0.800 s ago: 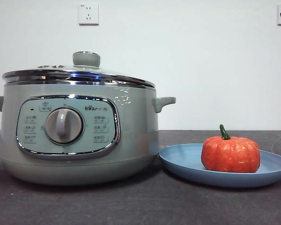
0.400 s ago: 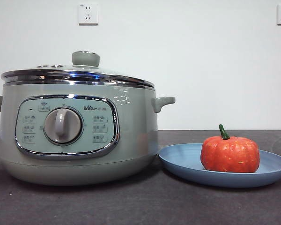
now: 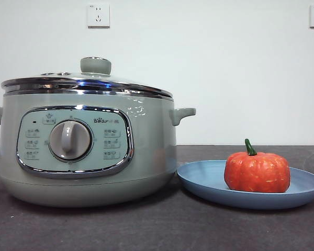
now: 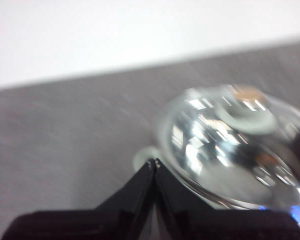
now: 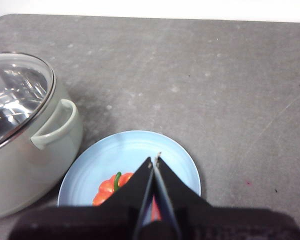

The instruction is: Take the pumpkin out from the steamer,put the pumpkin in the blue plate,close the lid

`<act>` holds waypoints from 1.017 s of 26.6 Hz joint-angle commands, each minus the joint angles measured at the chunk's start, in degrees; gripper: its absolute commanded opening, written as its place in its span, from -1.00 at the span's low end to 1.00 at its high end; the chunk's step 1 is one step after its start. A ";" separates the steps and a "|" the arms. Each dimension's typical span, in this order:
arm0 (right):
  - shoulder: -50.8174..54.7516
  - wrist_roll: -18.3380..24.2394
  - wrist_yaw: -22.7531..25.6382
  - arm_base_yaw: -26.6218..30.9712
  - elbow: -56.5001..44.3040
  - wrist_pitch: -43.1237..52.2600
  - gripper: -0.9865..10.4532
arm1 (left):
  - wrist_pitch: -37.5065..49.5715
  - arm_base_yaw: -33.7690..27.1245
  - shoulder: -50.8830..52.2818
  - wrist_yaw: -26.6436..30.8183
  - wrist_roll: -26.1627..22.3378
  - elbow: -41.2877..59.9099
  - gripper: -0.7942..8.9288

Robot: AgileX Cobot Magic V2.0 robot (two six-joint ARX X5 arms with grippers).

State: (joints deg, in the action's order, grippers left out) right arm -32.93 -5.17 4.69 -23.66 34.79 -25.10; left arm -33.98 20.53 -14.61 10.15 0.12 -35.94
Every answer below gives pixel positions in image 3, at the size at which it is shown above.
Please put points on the glass lid with green knob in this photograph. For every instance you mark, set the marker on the glass lid with green knob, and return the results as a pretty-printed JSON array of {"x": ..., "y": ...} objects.
[{"x": 95, "y": 65}]

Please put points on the orange pumpkin with green stem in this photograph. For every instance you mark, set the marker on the orange pumpkin with green stem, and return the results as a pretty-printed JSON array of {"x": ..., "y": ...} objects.
[{"x": 256, "y": 172}]

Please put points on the pale green electric steamer pot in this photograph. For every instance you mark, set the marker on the pale green electric steamer pot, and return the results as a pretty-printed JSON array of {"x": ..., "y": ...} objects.
[{"x": 151, "y": 146}]

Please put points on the blue plate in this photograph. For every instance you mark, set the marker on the blue plate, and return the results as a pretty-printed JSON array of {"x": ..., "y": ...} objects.
[{"x": 204, "y": 180}]

